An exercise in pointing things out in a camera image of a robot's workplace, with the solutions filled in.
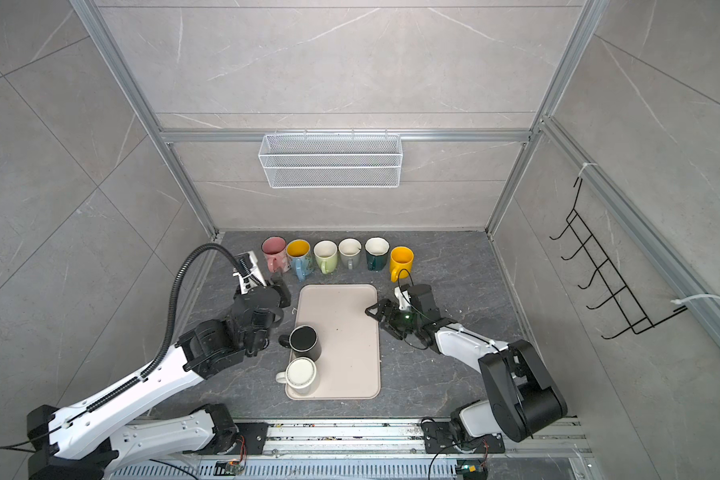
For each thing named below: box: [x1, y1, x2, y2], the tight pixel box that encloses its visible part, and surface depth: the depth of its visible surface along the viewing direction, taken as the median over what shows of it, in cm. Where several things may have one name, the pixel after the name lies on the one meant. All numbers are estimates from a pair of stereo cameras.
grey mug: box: [337, 237, 363, 270], surface depth 103 cm
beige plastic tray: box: [286, 284, 382, 400], surface depth 90 cm
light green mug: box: [313, 239, 338, 275], surface depth 103 cm
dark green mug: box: [364, 236, 391, 271], surface depth 103 cm
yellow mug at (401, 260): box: [390, 245, 415, 283], surface depth 103 cm
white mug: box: [276, 356, 317, 395], surface depth 78 cm
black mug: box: [278, 325, 322, 361], surface depth 83 cm
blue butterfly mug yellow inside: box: [286, 238, 314, 282], surface depth 102 cm
